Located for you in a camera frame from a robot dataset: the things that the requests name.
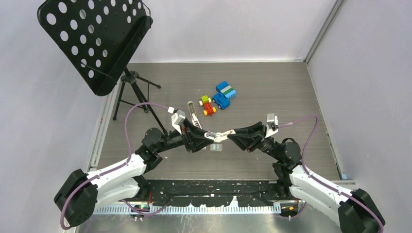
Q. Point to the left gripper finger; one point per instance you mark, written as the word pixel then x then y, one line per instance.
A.
pixel 193 131
pixel 200 143

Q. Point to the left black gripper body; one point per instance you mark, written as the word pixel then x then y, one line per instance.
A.
pixel 188 141

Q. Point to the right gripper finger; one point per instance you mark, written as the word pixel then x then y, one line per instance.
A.
pixel 254 130
pixel 246 143

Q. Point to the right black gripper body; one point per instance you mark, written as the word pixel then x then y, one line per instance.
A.
pixel 265 143

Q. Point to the staple tray with staples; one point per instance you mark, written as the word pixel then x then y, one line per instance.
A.
pixel 216 147

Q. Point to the white staple remover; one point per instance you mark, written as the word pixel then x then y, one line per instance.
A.
pixel 219 137

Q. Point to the white and green stapler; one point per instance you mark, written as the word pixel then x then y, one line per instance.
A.
pixel 193 114

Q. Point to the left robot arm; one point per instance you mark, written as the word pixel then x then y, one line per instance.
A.
pixel 84 192

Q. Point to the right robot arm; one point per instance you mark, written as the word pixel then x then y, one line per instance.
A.
pixel 352 211

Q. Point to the red yellow toy brick car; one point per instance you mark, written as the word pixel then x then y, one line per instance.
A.
pixel 206 103

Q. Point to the blue toy brick truck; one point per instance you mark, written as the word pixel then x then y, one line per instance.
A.
pixel 225 92

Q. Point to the black perforated music stand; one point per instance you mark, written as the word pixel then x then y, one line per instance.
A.
pixel 99 37

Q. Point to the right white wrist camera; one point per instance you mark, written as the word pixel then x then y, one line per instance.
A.
pixel 272 125

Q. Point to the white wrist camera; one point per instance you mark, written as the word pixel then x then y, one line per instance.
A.
pixel 272 125
pixel 177 118

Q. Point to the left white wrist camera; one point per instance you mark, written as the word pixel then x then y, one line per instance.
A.
pixel 177 118

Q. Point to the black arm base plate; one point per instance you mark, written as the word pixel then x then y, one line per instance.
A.
pixel 215 193

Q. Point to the slotted cable duct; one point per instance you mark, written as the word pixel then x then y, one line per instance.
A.
pixel 123 209

